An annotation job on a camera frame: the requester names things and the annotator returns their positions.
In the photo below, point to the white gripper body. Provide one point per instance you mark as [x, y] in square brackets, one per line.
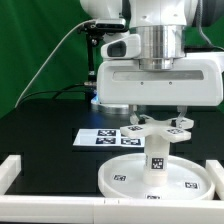
[195, 80]

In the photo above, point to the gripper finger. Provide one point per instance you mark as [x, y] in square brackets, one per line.
[182, 110]
[135, 118]

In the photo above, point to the white cross table base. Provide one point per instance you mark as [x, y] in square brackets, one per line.
[160, 128]

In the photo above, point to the white round table top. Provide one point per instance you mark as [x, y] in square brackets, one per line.
[126, 176]

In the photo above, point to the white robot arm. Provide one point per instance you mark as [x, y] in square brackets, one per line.
[144, 62]

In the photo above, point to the white marker sheet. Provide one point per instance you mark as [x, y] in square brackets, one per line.
[105, 137]

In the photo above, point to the white frame right block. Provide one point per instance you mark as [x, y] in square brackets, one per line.
[216, 171]

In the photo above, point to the white frame block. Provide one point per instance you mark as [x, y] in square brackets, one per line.
[216, 171]
[9, 170]

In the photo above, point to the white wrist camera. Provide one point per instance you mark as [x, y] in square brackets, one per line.
[125, 48]

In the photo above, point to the white frame left block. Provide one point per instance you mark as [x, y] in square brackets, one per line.
[9, 170]

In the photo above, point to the white frame front bar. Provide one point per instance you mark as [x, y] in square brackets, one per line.
[75, 210]

